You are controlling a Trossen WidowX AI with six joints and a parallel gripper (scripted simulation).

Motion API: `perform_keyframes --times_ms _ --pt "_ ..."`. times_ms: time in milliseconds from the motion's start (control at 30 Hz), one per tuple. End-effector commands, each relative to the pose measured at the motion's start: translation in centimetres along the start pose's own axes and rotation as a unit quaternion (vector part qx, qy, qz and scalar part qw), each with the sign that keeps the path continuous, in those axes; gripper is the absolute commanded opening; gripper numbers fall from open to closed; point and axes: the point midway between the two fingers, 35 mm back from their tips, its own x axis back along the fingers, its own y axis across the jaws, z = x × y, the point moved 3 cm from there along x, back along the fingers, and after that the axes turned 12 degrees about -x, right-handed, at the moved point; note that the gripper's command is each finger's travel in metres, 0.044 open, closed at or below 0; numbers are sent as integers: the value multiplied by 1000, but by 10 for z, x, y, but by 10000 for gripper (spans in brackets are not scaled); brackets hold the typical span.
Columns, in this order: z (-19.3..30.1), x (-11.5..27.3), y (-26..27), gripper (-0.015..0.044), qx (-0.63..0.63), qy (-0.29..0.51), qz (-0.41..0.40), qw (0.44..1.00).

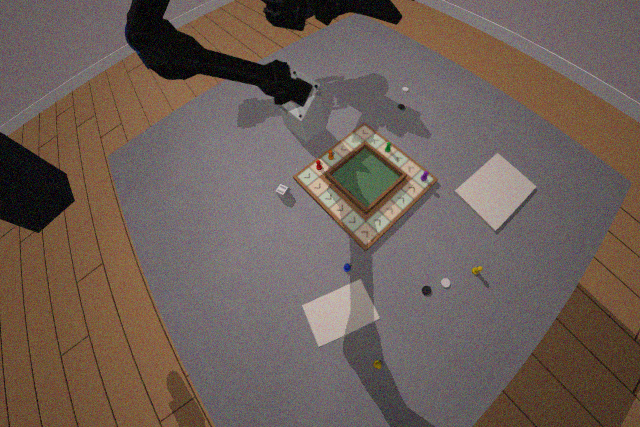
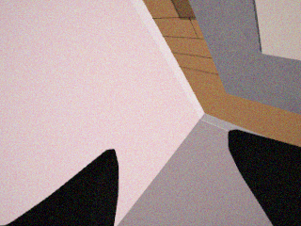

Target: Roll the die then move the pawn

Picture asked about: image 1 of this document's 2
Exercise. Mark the white die with black pips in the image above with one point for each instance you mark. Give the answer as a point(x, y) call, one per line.
point(282, 191)

